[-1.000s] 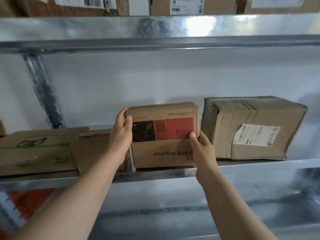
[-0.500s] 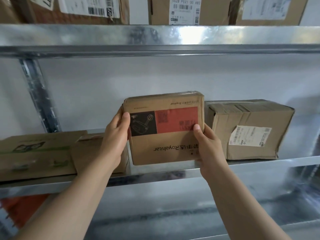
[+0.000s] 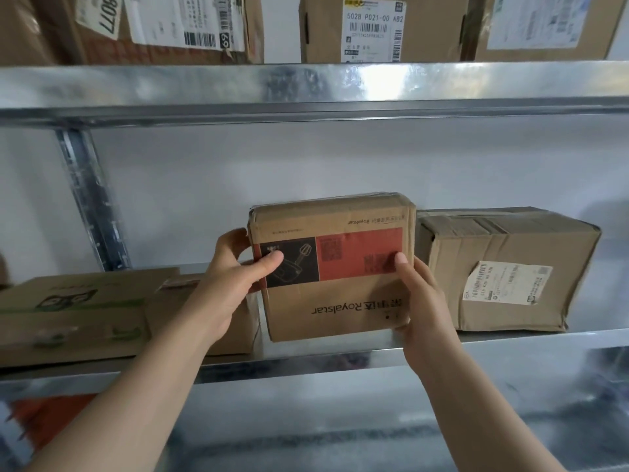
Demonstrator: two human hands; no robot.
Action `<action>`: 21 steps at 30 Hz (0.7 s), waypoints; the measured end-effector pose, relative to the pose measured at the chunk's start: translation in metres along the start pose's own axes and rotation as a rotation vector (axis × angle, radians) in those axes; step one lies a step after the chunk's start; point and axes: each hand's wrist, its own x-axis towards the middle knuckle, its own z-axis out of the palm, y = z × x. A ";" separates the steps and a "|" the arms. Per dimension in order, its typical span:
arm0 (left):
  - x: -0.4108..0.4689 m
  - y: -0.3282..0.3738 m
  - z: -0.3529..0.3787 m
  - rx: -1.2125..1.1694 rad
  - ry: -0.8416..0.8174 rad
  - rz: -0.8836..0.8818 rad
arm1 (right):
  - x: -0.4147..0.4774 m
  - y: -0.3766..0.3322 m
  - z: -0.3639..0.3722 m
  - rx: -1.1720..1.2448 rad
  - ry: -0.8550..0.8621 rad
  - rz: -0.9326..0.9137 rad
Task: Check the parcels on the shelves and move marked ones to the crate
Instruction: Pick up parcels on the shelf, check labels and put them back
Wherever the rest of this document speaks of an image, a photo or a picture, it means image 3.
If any person's right hand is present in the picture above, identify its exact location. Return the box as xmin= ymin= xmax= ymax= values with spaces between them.
xmin=392 ymin=252 xmax=463 ymax=378

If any person's left hand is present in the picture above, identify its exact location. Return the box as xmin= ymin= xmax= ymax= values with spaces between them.
xmin=189 ymin=228 xmax=285 ymax=345

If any small box with white label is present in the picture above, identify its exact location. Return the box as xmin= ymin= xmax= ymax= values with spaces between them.
xmin=143 ymin=273 xmax=262 ymax=357

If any large cardboard box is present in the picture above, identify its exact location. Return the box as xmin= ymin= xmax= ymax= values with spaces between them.
xmin=415 ymin=206 xmax=603 ymax=334

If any Royalstar red-black box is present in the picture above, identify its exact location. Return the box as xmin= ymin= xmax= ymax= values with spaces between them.
xmin=247 ymin=192 xmax=417 ymax=344

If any green cat logo box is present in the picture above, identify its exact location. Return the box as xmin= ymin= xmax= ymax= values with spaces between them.
xmin=0 ymin=267 xmax=181 ymax=370

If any metal shelving rack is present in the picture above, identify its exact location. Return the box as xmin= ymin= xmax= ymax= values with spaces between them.
xmin=0 ymin=61 xmax=629 ymax=472

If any red printed box 8077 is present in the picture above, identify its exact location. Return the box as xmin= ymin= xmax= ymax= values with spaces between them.
xmin=73 ymin=0 xmax=266 ymax=65

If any slim box with yellow-striped label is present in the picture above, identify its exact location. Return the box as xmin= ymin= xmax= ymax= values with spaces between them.
xmin=299 ymin=0 xmax=471 ymax=64

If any slim box with blue-edged label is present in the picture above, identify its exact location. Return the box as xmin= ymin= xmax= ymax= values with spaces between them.
xmin=470 ymin=0 xmax=629 ymax=63

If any person's left forearm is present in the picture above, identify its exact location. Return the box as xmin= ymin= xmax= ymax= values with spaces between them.
xmin=24 ymin=302 xmax=222 ymax=472

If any person's right forearm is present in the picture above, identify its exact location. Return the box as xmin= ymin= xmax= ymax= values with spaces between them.
xmin=417 ymin=346 xmax=566 ymax=472

